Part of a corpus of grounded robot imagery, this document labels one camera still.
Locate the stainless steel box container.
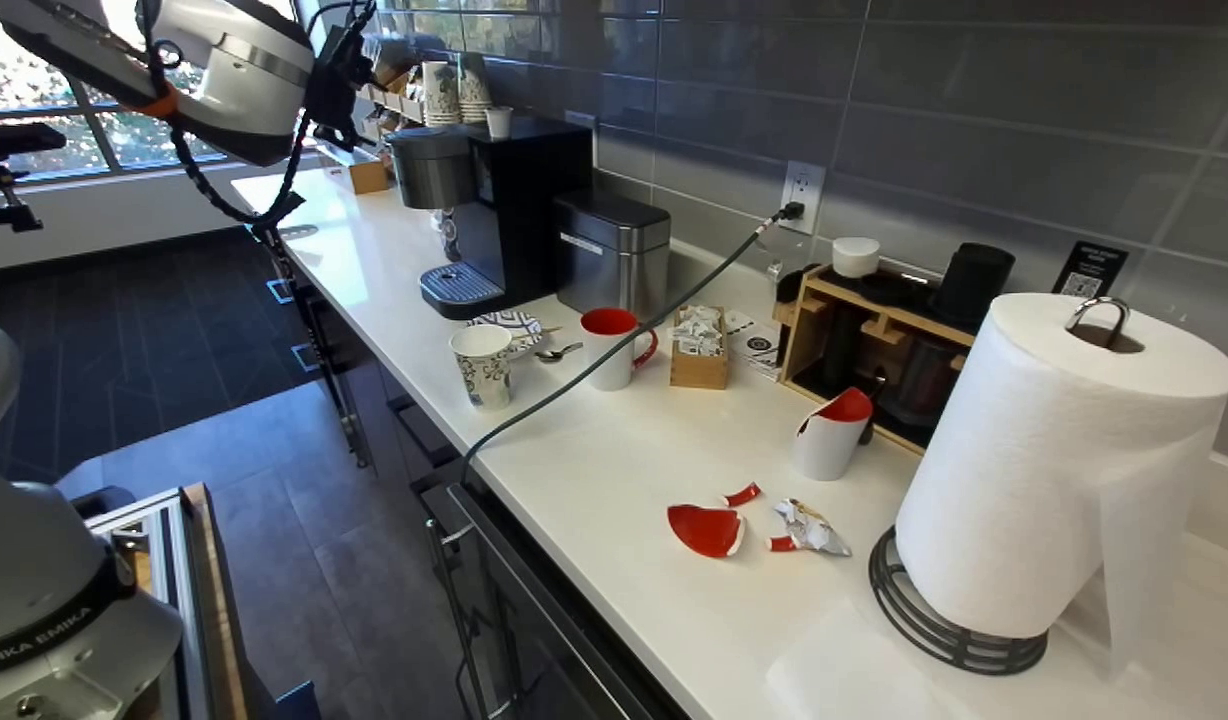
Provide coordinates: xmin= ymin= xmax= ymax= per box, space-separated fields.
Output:
xmin=556 ymin=192 xmax=674 ymax=315

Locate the wooden organizer tray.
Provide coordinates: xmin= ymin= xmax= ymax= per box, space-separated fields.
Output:
xmin=782 ymin=267 xmax=971 ymax=453

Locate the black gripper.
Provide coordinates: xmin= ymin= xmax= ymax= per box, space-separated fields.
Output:
xmin=303 ymin=0 xmax=375 ymax=149

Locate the small red mug shard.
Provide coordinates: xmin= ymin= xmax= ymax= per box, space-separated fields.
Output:
xmin=724 ymin=485 xmax=765 ymax=507

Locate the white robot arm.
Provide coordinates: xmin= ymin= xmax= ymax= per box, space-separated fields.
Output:
xmin=0 ymin=0 xmax=370 ymax=720

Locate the small wooden packet box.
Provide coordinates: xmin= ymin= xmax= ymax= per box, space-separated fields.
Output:
xmin=674 ymin=305 xmax=734 ymax=388

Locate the black paper towel holder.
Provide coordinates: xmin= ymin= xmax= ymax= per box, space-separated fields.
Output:
xmin=869 ymin=533 xmax=1049 ymax=674

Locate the black canister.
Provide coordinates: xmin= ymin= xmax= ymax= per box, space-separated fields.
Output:
xmin=932 ymin=242 xmax=1015 ymax=330

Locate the white mug shard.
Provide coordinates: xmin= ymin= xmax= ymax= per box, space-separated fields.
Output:
xmin=775 ymin=499 xmax=853 ymax=561

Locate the blue patterned ceramic bowl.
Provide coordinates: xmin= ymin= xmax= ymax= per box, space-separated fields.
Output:
xmin=486 ymin=311 xmax=551 ymax=359

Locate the patterned paper cup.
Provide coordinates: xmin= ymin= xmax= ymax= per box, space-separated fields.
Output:
xmin=452 ymin=322 xmax=513 ymax=408

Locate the white lidded jar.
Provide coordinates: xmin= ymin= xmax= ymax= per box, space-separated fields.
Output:
xmin=834 ymin=234 xmax=879 ymax=279

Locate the black camera tripod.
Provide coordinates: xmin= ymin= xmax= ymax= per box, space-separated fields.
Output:
xmin=0 ymin=123 xmax=66 ymax=232

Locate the white wall outlet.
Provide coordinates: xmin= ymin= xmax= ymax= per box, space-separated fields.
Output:
xmin=782 ymin=161 xmax=823 ymax=232

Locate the broken white red mug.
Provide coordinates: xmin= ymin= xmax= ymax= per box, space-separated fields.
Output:
xmin=793 ymin=388 xmax=872 ymax=479

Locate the black silver Keurig coffee maker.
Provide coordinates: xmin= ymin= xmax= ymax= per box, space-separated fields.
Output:
xmin=393 ymin=117 xmax=593 ymax=320

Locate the tiny red mug shard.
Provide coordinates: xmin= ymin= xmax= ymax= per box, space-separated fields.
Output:
xmin=767 ymin=537 xmax=802 ymax=552

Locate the white paper towel roll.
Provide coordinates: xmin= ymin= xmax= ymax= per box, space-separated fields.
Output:
xmin=895 ymin=292 xmax=1228 ymax=662

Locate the black power cable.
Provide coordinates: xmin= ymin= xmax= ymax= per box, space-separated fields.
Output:
xmin=409 ymin=196 xmax=807 ymax=494

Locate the white mug red interior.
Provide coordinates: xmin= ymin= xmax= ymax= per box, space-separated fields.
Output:
xmin=581 ymin=307 xmax=661 ymax=393

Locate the aluminium frame robot cart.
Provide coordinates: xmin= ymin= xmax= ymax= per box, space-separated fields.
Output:
xmin=89 ymin=485 xmax=262 ymax=720

